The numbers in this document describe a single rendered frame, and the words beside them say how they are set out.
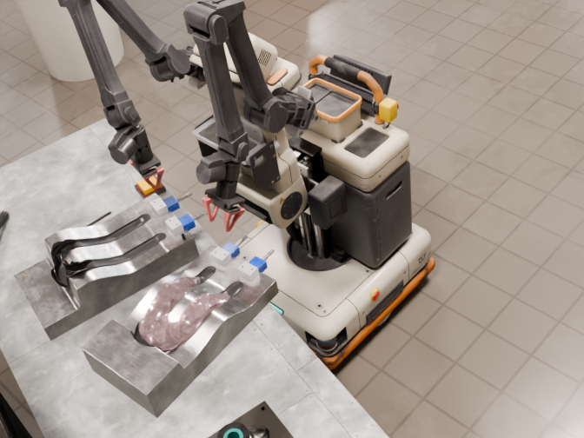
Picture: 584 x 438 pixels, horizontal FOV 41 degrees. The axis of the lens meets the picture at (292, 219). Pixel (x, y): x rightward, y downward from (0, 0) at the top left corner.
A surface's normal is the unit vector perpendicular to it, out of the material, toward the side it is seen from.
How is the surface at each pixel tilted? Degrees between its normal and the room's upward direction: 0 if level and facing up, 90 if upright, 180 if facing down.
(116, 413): 0
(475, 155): 0
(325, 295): 0
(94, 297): 90
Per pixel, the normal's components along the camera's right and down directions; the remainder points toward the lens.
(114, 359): -0.13, -0.70
